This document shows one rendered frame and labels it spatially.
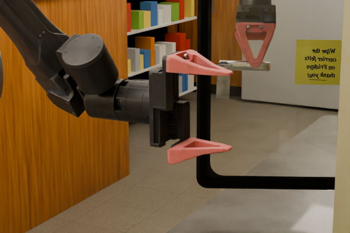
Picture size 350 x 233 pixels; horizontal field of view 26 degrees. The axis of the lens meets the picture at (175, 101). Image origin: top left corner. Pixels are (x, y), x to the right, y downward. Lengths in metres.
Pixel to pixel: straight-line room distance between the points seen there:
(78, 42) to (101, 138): 3.24
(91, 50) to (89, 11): 3.05
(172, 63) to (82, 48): 0.12
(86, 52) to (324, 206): 0.61
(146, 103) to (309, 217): 0.48
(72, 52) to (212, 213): 0.49
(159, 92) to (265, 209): 0.48
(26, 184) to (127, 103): 2.74
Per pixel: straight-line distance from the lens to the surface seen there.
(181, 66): 0.94
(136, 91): 0.99
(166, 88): 0.95
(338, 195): 1.04
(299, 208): 1.39
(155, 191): 4.26
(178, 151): 0.97
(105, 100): 1.01
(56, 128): 3.85
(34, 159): 3.73
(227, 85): 1.26
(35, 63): 1.05
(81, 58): 0.96
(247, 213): 1.36
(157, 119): 0.98
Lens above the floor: 1.43
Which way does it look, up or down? 13 degrees down
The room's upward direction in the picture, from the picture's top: straight up
